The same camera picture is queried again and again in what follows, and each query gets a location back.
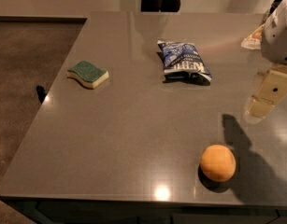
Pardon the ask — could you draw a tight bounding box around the black object at table edge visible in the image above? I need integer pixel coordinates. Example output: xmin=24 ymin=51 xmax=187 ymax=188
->
xmin=36 ymin=86 xmax=48 ymax=103

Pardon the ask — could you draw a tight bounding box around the orange fruit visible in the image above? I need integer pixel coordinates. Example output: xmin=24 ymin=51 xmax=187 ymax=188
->
xmin=200 ymin=145 xmax=237 ymax=182

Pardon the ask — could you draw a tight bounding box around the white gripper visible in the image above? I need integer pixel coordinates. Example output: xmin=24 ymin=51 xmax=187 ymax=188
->
xmin=241 ymin=0 xmax=287 ymax=124

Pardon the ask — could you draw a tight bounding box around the green and yellow sponge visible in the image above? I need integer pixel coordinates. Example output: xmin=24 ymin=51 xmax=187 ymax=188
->
xmin=67 ymin=61 xmax=109 ymax=90

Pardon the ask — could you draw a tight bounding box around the blue chip bag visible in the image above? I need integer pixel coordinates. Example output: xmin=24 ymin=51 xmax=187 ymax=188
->
xmin=157 ymin=40 xmax=212 ymax=86

